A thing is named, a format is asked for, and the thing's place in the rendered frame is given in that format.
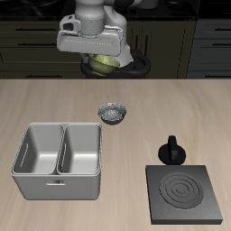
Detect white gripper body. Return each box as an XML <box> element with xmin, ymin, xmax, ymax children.
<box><xmin>56</xmin><ymin>25</ymin><xmax>124</xmax><ymax>58</ymax></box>

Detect dark grey stove plate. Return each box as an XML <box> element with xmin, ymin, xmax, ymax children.
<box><xmin>145</xmin><ymin>164</ymin><xmax>224</xmax><ymax>226</ymax></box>

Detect green bowl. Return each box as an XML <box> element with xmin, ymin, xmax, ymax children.
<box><xmin>88</xmin><ymin>53</ymin><xmax>121</xmax><ymax>77</ymax></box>

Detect grey speckled bowl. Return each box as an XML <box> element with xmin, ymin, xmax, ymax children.
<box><xmin>97</xmin><ymin>102</ymin><xmax>127</xmax><ymax>126</ymax></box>

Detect dark kitchen cupboards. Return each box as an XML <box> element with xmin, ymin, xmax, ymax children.
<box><xmin>0</xmin><ymin>0</ymin><xmax>231</xmax><ymax>80</ymax></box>

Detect round black stove knob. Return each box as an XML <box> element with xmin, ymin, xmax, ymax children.
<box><xmin>157</xmin><ymin>134</ymin><xmax>187</xmax><ymax>166</ymax></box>

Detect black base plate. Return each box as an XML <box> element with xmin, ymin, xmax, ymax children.
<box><xmin>79</xmin><ymin>49</ymin><xmax>152</xmax><ymax>79</ymax></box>

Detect white two-bin basket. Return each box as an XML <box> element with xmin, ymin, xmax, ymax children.
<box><xmin>11</xmin><ymin>122</ymin><xmax>104</xmax><ymax>201</ymax></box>

